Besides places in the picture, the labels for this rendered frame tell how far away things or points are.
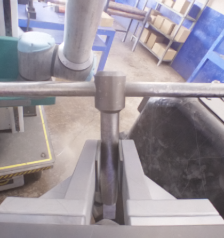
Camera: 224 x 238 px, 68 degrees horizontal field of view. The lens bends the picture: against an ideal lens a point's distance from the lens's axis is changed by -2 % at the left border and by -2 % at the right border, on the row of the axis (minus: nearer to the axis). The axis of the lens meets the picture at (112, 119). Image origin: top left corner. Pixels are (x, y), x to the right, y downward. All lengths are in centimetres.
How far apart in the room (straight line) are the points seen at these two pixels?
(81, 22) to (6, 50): 50
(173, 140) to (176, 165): 4
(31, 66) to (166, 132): 66
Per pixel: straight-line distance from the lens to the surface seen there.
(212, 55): 338
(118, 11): 373
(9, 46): 96
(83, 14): 55
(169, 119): 31
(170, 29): 416
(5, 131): 146
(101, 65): 225
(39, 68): 83
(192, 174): 32
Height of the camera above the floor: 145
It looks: 42 degrees down
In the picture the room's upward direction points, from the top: 25 degrees clockwise
